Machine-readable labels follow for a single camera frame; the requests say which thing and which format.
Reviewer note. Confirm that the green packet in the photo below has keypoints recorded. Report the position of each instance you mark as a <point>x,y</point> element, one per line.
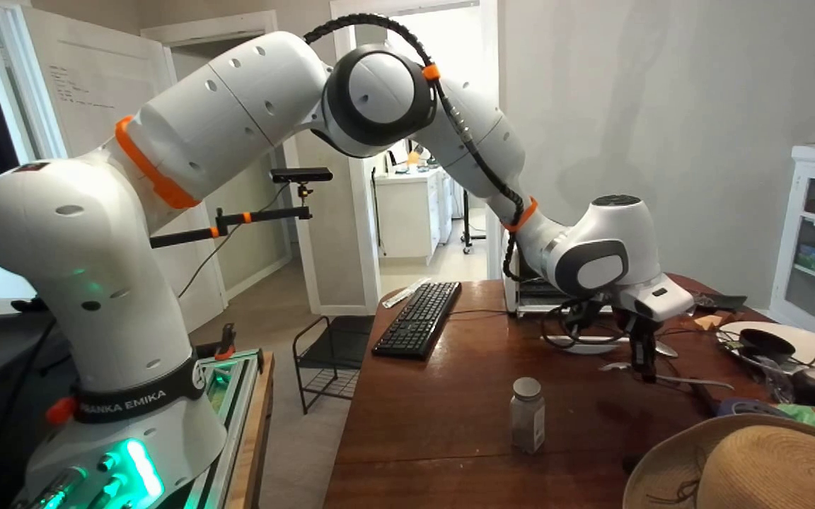
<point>805,417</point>

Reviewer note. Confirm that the white kitchen island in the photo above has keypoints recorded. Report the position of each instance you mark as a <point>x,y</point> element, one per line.
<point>410,213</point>

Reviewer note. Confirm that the black stereo camera bar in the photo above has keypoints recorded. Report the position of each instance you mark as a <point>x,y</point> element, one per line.
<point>301,176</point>

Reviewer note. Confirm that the black chair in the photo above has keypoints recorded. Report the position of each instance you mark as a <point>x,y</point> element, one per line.
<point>332,343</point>

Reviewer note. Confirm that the tan straw hat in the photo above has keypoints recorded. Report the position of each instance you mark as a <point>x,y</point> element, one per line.
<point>765,468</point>

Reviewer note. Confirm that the small shiny metal piece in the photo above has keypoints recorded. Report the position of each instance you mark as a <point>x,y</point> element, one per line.
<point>668,350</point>

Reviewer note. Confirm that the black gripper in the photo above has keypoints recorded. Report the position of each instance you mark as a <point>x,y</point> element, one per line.
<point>642,332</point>

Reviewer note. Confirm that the black computer keyboard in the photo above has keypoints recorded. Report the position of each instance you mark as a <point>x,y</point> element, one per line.
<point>416,321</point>

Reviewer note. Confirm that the black rod with orange clips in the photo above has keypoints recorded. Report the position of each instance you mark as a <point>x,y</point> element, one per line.
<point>254,215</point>

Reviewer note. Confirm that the dark flat object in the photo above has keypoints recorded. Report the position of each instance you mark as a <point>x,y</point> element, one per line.
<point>720,304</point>

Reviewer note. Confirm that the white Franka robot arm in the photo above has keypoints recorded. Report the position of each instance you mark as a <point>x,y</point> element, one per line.
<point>78,244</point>

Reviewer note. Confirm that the glass jar with grey lid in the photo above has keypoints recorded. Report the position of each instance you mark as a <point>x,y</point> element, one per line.
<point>527,418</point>

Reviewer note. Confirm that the glass mini oven door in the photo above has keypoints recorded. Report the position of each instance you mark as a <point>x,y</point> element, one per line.
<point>605,345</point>

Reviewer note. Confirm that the aluminium base frame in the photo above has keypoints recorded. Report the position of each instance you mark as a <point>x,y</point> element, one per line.
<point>226,384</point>

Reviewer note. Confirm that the white whiteboard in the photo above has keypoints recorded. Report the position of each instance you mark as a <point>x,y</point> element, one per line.
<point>78,85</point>

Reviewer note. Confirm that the dark lumpy object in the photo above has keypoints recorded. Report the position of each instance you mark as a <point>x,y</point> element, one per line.
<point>767,343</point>

